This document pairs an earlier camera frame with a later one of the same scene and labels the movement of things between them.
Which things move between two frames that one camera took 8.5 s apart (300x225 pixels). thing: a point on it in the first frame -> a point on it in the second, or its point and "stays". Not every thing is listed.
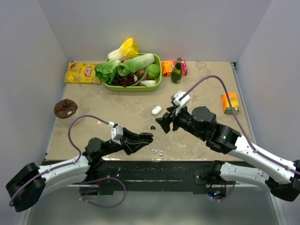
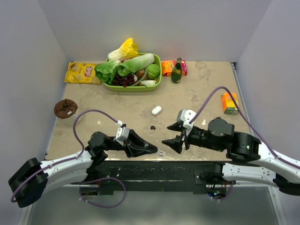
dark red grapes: x=123 y=81 stays
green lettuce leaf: x=108 y=71 stays
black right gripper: x=167 y=118 -> x=174 y=143
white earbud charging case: x=156 y=110 stays
